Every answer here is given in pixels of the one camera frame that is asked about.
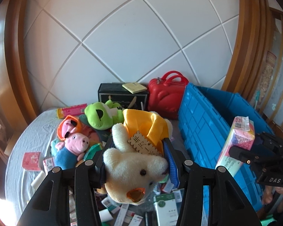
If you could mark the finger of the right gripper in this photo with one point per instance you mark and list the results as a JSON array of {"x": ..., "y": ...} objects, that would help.
[
  {"x": 255, "y": 157},
  {"x": 270, "y": 139}
]

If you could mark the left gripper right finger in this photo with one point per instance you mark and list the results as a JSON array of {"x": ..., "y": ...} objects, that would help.
[{"x": 228, "y": 205}]

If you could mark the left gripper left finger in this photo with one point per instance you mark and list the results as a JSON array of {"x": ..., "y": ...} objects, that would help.
[{"x": 50, "y": 204}]

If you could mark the pastel tissue pack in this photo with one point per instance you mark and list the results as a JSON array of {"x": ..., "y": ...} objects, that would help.
[{"x": 241, "y": 134}]

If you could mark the cream bear plush yellow shirt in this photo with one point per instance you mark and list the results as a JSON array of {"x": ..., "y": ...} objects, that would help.
[{"x": 137, "y": 161}]

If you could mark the white paper roll left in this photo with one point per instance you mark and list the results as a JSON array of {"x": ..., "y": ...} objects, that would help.
[{"x": 38, "y": 180}]

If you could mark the pink white tissue pack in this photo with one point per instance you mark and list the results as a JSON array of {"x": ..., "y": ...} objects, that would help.
[{"x": 48, "y": 164}]

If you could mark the small pink tissue pack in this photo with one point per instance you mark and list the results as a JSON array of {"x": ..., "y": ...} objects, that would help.
[{"x": 32, "y": 161}]

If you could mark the teal plush toy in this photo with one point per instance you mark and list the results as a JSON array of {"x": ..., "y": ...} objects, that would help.
[{"x": 53, "y": 143}]

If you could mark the pink pig plush blue body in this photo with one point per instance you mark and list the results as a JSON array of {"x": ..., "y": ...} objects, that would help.
[{"x": 71, "y": 151}]

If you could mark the white green medicine box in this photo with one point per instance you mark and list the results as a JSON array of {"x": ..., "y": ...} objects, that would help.
[{"x": 166, "y": 209}]

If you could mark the teal wipes pack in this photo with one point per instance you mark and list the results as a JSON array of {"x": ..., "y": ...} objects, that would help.
[{"x": 92, "y": 151}]

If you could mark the blue plastic crate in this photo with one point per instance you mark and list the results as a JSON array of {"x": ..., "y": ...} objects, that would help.
[{"x": 205, "y": 117}]

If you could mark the black rectangular case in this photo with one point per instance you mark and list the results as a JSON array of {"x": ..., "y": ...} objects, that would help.
[{"x": 149, "y": 221}]

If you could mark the pig plush in orange hood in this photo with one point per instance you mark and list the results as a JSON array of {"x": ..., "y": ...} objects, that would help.
[{"x": 67, "y": 125}]

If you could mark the long pink yellow box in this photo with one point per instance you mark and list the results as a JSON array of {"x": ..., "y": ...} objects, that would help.
[{"x": 76, "y": 110}]

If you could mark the green frog plush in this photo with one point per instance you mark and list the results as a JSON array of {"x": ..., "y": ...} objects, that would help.
[{"x": 102, "y": 116}]

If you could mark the red toy suitcase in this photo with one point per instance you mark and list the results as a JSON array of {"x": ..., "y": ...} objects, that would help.
[{"x": 166, "y": 93}]

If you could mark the black gift box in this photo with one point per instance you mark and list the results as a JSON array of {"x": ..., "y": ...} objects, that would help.
[{"x": 117, "y": 93}]

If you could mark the yellow sticky note pad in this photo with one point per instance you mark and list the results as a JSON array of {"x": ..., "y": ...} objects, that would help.
[{"x": 134, "y": 88}]

